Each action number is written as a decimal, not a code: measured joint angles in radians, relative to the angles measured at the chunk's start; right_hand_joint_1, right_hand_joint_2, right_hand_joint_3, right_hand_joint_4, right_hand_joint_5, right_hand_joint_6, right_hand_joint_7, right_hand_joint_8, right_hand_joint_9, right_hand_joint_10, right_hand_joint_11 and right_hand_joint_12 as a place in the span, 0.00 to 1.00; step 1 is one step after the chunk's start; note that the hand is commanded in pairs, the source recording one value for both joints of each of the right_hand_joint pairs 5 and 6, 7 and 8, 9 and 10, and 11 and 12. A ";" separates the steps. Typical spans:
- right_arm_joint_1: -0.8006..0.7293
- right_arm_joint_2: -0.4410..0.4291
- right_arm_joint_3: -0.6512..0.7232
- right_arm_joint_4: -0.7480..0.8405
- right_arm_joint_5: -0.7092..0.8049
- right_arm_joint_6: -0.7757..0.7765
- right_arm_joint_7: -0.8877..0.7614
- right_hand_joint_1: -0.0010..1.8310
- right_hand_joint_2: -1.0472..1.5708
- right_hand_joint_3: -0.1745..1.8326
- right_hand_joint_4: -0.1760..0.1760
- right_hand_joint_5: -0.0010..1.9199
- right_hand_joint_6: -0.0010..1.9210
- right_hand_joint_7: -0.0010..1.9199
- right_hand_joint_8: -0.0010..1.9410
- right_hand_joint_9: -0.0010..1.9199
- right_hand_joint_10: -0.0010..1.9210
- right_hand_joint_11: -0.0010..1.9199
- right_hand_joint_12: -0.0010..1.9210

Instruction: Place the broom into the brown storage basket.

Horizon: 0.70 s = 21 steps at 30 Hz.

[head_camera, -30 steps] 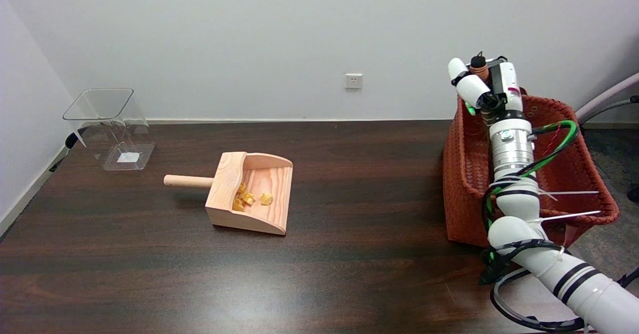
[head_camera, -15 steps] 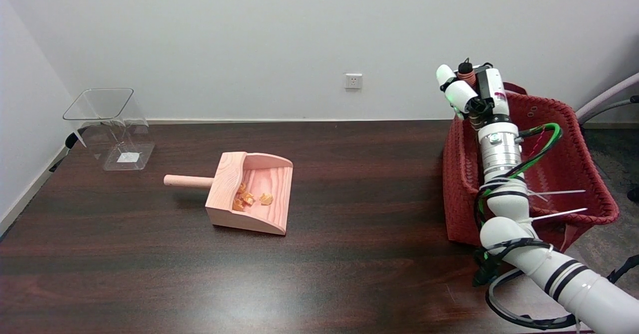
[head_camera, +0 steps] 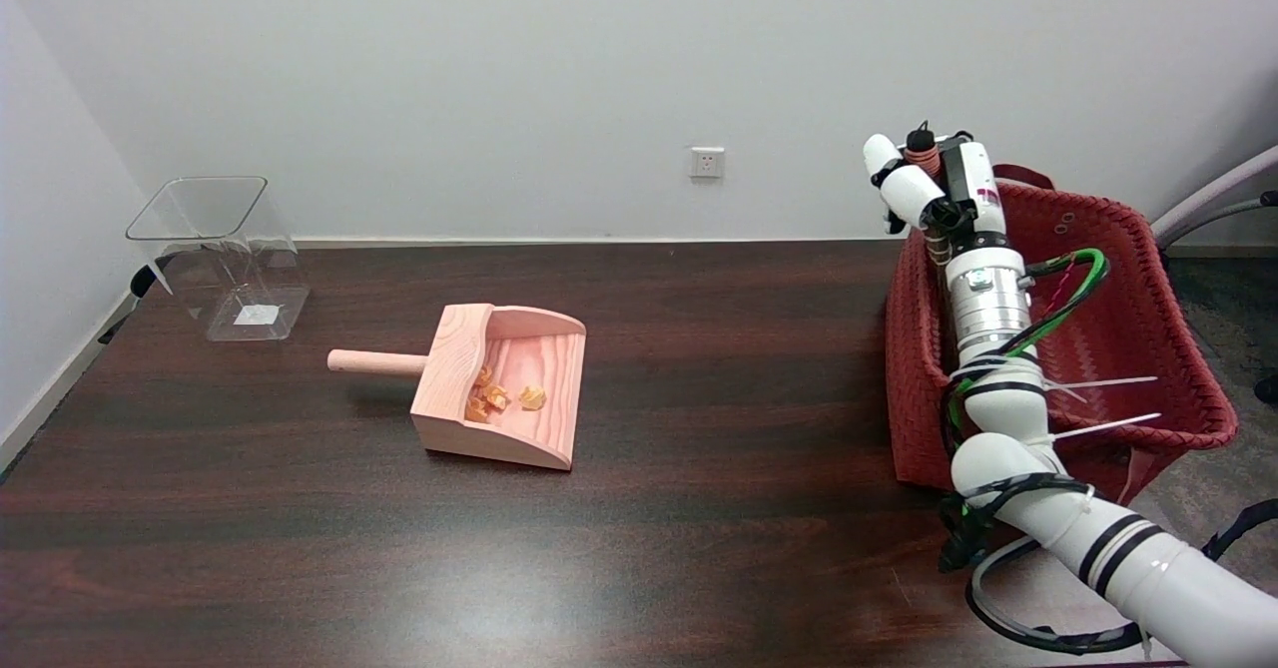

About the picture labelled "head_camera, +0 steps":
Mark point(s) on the clear plastic container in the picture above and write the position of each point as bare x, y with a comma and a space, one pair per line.
215, 249

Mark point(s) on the red-brown woven storage basket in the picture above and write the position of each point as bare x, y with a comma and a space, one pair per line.
1148, 334

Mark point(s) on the white sticker label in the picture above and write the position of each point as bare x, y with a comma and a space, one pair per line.
257, 315

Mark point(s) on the white wall outlet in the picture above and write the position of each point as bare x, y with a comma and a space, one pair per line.
706, 162

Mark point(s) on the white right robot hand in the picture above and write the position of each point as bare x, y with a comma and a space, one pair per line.
963, 189

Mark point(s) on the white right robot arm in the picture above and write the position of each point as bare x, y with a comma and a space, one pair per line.
988, 309

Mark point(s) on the small brown bristle broom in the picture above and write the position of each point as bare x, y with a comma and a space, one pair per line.
921, 154

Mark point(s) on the black chair base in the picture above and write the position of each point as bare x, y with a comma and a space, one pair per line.
1267, 389

